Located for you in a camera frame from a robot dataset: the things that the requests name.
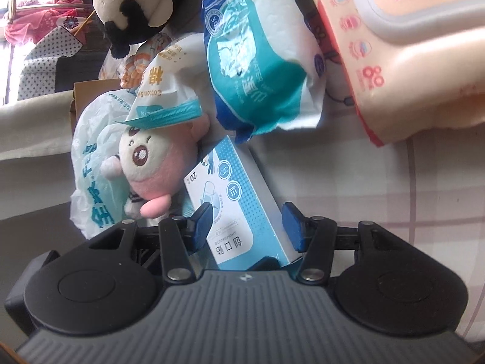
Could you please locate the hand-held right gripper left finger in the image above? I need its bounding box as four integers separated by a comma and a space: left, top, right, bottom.
88, 202, 215, 283

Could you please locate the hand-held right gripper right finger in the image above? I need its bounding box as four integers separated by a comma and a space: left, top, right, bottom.
281, 202, 399, 284

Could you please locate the blue white bandage box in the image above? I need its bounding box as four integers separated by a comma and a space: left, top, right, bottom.
183, 135, 304, 270

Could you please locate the pink round plush toy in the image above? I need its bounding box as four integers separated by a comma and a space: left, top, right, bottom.
100, 113, 211, 218

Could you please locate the white teal cotton swab packet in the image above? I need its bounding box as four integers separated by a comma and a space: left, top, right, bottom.
114, 32, 207, 131

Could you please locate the blue wet wipes pack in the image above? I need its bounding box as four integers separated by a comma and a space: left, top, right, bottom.
202, 0, 326, 145

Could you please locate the brown cardboard box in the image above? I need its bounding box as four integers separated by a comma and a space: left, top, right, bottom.
69, 79, 131, 122

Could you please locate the white plastic bag blue print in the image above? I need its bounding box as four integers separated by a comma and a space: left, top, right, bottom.
70, 90, 142, 240

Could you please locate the pink wet wipes pack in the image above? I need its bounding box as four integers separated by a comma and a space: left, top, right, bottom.
299, 0, 485, 148

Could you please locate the white draped cloth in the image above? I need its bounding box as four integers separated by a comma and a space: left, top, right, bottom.
0, 91, 78, 221

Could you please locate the polka dot cloth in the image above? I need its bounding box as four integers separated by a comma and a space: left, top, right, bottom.
17, 26, 84, 101

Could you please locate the pink hanging cloth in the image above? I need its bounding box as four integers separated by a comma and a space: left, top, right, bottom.
5, 0, 95, 46

